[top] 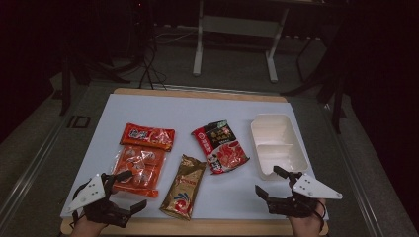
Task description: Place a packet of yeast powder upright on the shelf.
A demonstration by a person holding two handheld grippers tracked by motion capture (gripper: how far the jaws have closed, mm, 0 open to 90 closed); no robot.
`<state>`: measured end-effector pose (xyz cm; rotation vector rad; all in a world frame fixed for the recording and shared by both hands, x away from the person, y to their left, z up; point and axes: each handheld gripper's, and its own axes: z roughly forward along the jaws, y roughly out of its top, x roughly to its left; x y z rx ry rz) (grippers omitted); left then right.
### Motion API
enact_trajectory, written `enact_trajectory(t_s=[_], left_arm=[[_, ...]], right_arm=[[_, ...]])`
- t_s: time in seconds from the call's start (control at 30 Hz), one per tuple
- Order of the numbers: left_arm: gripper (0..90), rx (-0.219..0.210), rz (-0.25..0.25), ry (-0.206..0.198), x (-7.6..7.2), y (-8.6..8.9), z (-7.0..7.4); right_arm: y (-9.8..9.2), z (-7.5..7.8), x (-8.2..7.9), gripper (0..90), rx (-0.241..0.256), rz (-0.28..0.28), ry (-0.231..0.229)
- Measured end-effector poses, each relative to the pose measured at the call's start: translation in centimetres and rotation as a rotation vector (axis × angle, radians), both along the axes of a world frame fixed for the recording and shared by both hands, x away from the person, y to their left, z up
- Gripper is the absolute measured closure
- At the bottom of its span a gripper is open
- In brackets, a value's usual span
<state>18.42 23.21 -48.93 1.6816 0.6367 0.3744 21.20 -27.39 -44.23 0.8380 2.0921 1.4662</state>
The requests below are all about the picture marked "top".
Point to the red and black sauce packet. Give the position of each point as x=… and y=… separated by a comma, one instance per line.
x=220, y=148

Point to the black floor bracket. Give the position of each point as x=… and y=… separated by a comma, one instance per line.
x=79, y=121

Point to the white table mat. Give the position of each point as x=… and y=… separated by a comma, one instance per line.
x=197, y=108

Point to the white divided plastic container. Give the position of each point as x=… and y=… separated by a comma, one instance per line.
x=278, y=141

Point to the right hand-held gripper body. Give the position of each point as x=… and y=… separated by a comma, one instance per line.
x=296, y=204

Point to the person's right hand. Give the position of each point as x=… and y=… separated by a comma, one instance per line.
x=306, y=225

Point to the clear orange snack bag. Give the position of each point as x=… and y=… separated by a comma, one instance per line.
x=141, y=171

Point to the gold snack packet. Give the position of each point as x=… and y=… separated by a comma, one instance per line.
x=184, y=189

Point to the white metal stand frame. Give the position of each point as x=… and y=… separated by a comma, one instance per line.
x=237, y=26

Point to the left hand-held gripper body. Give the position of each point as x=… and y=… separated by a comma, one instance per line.
x=89, y=194

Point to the black metal stand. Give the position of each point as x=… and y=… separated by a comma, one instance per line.
x=329, y=82
x=67, y=82

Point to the wooden table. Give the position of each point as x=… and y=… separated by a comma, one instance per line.
x=197, y=227

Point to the orange snack packet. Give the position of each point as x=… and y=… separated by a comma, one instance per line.
x=147, y=136

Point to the person's left hand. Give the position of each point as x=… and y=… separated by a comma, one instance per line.
x=86, y=228

